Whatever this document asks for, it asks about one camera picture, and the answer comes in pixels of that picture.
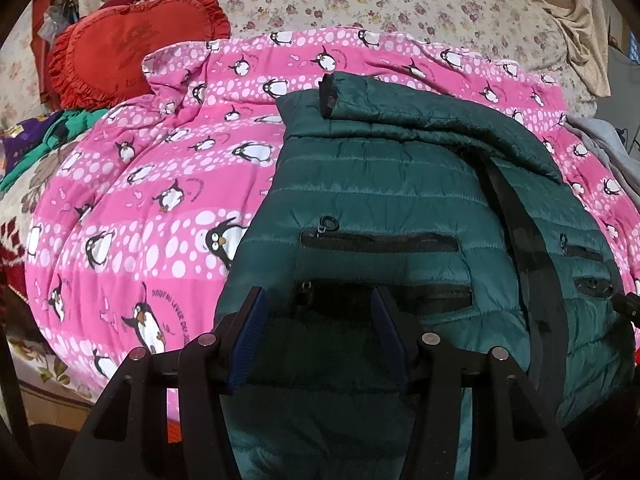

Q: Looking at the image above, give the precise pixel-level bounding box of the pink penguin blanket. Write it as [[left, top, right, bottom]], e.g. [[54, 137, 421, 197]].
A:
[[24, 27, 626, 428]]

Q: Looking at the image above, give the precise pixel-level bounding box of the purple cloth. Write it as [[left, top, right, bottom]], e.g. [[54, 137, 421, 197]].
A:
[[0, 112, 62, 181]]

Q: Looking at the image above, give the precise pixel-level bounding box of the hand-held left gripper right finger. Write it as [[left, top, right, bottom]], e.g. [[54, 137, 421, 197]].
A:
[[370, 286, 586, 480]]

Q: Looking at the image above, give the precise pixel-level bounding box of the green puffer jacket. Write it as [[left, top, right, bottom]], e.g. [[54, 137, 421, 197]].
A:
[[214, 72, 640, 480]]

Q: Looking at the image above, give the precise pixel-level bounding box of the grey garment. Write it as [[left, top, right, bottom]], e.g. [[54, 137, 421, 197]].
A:
[[565, 115, 640, 196]]

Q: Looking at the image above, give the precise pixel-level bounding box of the red ruffled pillow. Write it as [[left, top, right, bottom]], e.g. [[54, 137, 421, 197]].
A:
[[47, 0, 232, 111]]

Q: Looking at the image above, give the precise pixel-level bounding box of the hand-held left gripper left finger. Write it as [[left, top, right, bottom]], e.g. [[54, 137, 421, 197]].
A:
[[60, 286, 271, 480]]

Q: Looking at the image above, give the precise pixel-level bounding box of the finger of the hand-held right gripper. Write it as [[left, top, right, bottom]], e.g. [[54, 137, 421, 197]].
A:
[[612, 291, 640, 319]]

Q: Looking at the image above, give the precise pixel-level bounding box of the beige cloth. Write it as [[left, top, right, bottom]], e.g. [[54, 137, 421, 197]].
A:
[[521, 0, 613, 99]]

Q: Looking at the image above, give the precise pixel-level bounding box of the green cloth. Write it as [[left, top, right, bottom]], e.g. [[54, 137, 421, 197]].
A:
[[0, 109, 110, 194]]

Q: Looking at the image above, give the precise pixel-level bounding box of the clear plastic bag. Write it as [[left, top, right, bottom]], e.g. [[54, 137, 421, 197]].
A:
[[44, 4, 78, 43]]

